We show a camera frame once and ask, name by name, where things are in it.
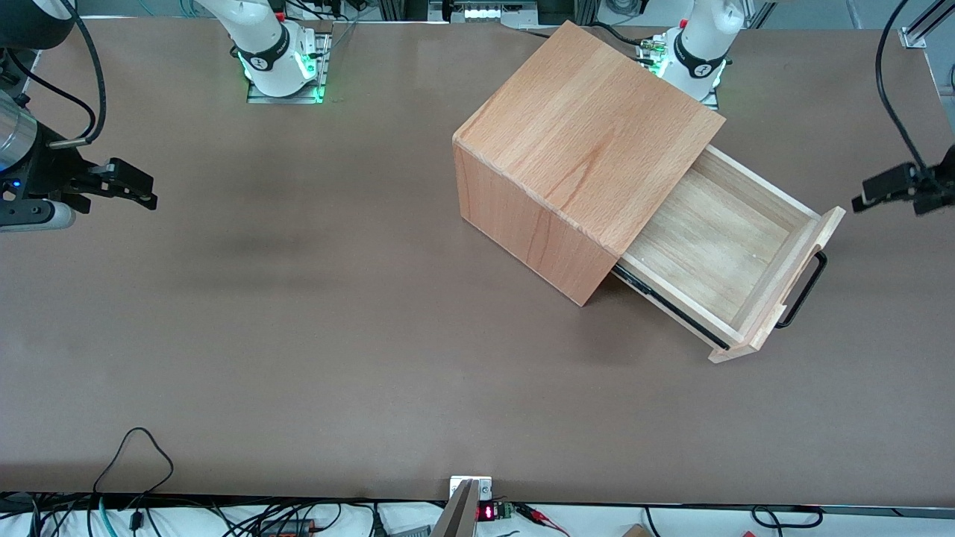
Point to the red clip leads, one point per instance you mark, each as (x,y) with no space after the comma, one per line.
(541,516)

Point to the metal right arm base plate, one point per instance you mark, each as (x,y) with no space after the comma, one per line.
(322,63)

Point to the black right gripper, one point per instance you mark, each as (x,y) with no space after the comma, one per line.
(46,168)

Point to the white power strip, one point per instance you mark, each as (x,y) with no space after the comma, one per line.
(489,11)

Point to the brown cardboard piece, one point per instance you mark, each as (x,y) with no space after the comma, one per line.
(636,532)

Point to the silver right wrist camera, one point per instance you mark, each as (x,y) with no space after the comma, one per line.
(37,215)

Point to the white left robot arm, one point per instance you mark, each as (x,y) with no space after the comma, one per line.
(701,37)

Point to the wooden drawer cabinet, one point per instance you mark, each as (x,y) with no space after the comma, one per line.
(582,134)

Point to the grey metal pole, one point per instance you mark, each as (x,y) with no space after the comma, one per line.
(459,514)

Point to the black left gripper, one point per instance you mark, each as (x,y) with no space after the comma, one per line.
(935,195)

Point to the aluminium profile rail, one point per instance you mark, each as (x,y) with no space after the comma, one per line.
(921,26)

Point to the red digit display module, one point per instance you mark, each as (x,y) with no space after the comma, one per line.
(489,512)

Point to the silver metal bracket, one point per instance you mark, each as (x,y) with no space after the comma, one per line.
(483,486)

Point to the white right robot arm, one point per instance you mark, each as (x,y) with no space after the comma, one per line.
(261,33)

